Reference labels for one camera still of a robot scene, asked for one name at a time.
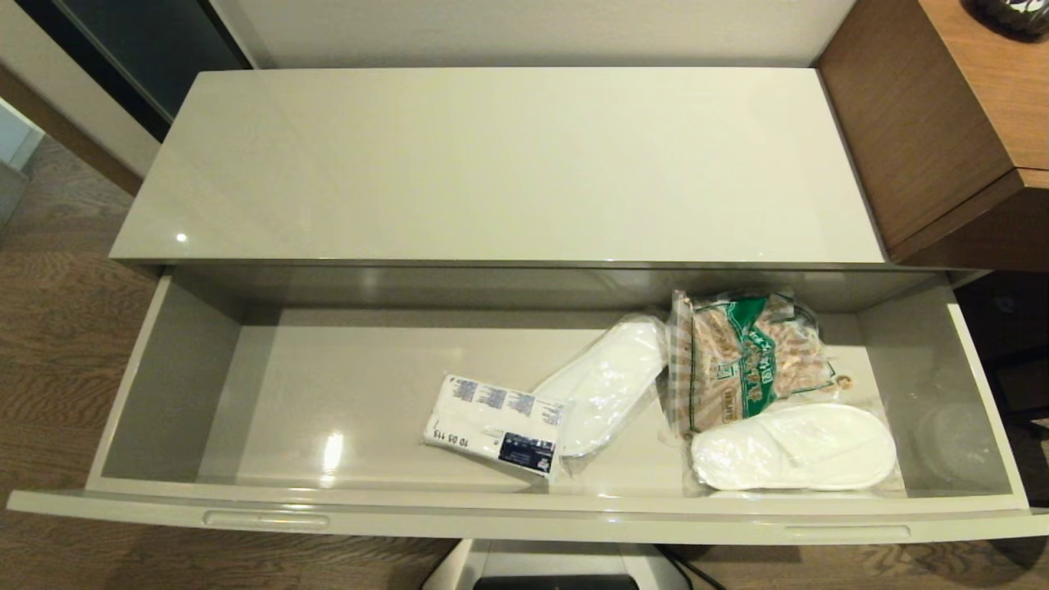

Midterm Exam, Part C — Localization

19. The white tissue pack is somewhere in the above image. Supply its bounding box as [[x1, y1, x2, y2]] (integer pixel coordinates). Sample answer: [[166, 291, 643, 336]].
[[421, 374, 573, 479]]

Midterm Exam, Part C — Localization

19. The green brown snack bag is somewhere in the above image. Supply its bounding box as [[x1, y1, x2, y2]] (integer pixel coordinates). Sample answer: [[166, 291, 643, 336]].
[[660, 287, 855, 445]]

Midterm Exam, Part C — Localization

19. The white bagged slipper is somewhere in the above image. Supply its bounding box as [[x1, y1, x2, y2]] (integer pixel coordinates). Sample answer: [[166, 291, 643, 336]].
[[531, 315, 670, 477], [683, 399, 907, 497]]

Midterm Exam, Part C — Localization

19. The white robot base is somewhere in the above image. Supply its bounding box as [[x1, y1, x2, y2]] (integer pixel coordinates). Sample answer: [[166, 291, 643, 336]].
[[421, 538, 694, 590]]

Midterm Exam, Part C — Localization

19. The beige glossy cabinet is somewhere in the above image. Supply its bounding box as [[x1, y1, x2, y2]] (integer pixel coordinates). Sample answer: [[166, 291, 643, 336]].
[[109, 67, 988, 314]]

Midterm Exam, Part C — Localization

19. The brown wooden cabinet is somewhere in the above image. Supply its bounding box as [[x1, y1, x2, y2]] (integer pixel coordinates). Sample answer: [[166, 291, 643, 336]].
[[815, 0, 1049, 273]]

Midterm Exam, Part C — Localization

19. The dark glass door panel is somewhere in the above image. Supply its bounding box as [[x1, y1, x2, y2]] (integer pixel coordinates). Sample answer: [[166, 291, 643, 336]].
[[16, 0, 252, 142]]

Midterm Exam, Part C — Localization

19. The pale blue white furniture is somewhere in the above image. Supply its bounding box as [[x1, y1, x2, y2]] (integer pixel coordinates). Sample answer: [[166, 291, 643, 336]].
[[0, 98, 44, 229]]

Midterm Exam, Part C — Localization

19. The dark decorative bowl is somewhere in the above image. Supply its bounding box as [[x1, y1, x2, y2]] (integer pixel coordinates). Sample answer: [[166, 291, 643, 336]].
[[965, 0, 1049, 39]]

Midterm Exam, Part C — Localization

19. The black base cable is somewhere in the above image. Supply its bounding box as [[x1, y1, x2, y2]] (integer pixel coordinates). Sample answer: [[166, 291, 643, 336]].
[[656, 544, 727, 590]]

